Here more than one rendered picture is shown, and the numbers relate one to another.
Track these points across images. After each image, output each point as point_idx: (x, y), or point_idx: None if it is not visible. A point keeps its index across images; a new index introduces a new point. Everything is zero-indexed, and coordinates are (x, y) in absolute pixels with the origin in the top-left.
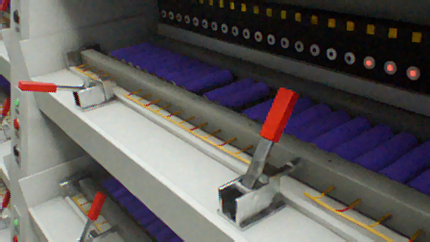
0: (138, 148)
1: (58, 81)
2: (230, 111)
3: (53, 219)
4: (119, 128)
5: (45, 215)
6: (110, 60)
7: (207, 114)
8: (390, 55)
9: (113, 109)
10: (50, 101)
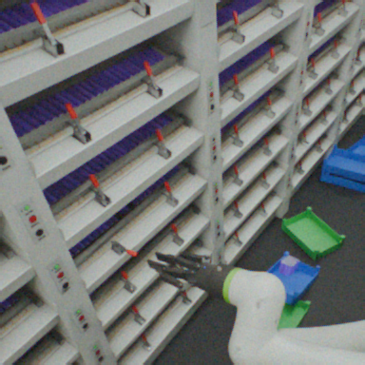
0: (149, 227)
1: (92, 274)
2: (141, 203)
3: (109, 311)
4: (138, 236)
5: (107, 316)
6: (88, 248)
7: (141, 209)
8: None
9: (124, 241)
10: (106, 273)
